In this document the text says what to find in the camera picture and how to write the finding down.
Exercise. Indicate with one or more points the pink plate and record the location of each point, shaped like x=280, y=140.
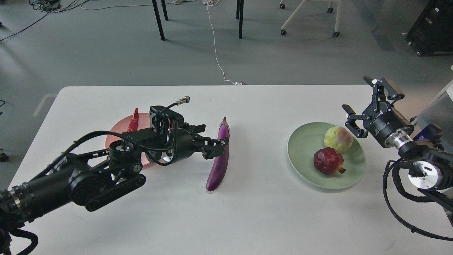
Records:
x=122, y=126

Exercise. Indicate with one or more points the green yellow apple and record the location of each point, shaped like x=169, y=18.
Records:
x=338, y=138

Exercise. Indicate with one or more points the purple eggplant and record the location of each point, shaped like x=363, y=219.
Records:
x=220, y=164

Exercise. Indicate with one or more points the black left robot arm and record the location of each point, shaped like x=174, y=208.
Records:
x=103, y=166

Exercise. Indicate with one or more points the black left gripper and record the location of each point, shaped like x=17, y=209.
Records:
x=188, y=141

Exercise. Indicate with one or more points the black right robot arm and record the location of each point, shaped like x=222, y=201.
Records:
x=423, y=169

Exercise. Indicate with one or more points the black equipment case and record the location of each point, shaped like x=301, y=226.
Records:
x=432, y=32

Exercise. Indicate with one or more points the red pomegranate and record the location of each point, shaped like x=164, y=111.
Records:
x=328, y=161

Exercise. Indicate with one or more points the red chili pepper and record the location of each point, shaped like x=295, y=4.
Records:
x=133, y=124

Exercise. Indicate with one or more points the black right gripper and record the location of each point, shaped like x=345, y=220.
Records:
x=388, y=120

